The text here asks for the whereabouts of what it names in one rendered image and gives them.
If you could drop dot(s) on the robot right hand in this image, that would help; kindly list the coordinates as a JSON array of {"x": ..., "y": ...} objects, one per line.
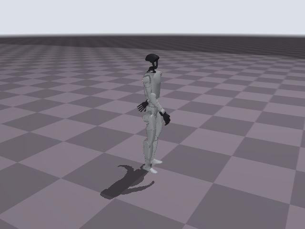
[{"x": 165, "y": 117}]

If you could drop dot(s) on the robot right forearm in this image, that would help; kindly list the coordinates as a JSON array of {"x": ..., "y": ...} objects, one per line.
[{"x": 155, "y": 102}]

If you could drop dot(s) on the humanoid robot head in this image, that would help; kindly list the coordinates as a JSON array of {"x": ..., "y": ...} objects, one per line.
[{"x": 152, "y": 58}]

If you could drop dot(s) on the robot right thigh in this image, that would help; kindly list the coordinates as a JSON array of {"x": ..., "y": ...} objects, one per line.
[{"x": 151, "y": 127}]

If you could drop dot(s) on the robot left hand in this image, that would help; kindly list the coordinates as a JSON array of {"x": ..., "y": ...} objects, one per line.
[{"x": 144, "y": 104}]

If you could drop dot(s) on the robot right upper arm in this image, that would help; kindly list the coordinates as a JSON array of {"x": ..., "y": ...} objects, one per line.
[{"x": 146, "y": 80}]

